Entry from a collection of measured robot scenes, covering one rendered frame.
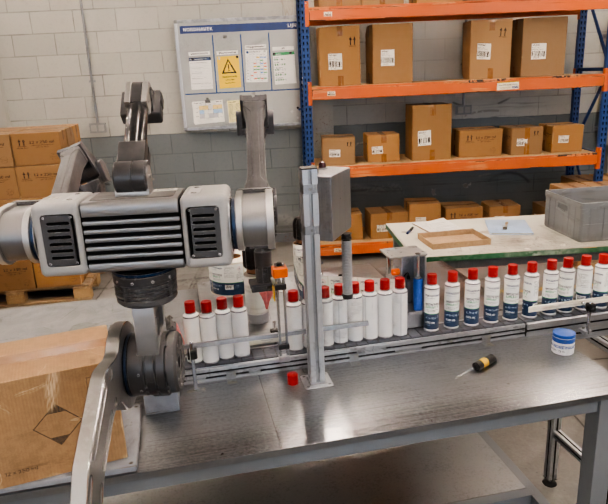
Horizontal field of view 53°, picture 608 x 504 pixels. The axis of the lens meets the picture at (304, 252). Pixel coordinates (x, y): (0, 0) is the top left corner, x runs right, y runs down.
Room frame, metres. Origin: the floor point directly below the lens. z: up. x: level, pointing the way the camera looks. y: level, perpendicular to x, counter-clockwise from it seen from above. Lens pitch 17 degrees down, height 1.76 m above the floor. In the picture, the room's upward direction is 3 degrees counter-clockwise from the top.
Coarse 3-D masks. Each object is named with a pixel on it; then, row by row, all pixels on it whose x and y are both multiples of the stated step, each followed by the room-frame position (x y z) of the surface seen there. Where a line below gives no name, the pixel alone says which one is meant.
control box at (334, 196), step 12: (336, 168) 1.80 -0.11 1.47; (348, 168) 1.81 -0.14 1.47; (324, 180) 1.67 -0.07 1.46; (336, 180) 1.71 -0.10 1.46; (348, 180) 1.80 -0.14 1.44; (324, 192) 1.68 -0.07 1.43; (336, 192) 1.70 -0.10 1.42; (348, 192) 1.80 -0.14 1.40; (324, 204) 1.68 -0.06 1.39; (336, 204) 1.70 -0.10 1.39; (348, 204) 1.80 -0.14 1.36; (324, 216) 1.68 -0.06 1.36; (336, 216) 1.70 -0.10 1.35; (348, 216) 1.80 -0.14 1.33; (324, 228) 1.68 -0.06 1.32; (336, 228) 1.70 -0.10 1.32; (348, 228) 1.79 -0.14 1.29; (324, 240) 1.68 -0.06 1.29
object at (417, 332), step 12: (480, 324) 1.95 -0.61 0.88; (492, 324) 1.95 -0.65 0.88; (504, 324) 1.94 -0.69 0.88; (408, 336) 1.88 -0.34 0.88; (420, 336) 1.87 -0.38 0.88; (264, 348) 1.84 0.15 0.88; (276, 348) 1.83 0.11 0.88; (324, 348) 1.82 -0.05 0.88; (336, 348) 1.81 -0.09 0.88; (228, 360) 1.76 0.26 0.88; (240, 360) 1.76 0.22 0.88; (252, 360) 1.76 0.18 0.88
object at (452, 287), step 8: (448, 272) 1.94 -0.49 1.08; (456, 272) 1.93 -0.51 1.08; (448, 280) 1.93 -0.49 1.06; (456, 280) 1.93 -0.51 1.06; (448, 288) 1.92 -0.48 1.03; (456, 288) 1.92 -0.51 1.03; (448, 296) 1.92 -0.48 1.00; (456, 296) 1.92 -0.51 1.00; (448, 304) 1.92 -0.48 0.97; (456, 304) 1.92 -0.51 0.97; (448, 312) 1.92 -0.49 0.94; (456, 312) 1.92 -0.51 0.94; (448, 320) 1.92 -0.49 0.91; (456, 320) 1.92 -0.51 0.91; (448, 328) 1.92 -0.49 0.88; (456, 328) 1.92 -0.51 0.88
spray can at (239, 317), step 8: (240, 296) 1.79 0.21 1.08; (240, 304) 1.79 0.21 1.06; (232, 312) 1.78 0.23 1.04; (240, 312) 1.77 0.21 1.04; (232, 320) 1.79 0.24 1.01; (240, 320) 1.77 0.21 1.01; (232, 328) 1.79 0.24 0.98; (240, 328) 1.77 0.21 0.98; (240, 336) 1.77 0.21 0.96; (240, 344) 1.77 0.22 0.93; (248, 344) 1.79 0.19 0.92; (240, 352) 1.77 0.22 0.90; (248, 352) 1.79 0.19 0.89
